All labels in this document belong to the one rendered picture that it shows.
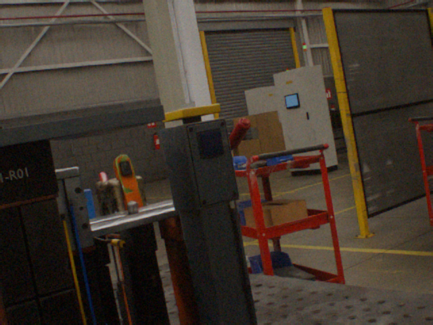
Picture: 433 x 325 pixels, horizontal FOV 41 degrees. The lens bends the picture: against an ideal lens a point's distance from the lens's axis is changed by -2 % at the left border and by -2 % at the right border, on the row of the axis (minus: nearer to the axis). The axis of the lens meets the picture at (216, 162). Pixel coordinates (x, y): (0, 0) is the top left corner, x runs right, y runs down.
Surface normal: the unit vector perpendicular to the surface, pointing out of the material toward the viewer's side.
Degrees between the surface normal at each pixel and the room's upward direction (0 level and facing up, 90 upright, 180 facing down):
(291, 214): 90
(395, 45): 89
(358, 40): 89
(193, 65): 90
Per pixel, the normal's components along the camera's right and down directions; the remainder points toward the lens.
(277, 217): 0.51, -0.04
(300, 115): -0.77, 0.17
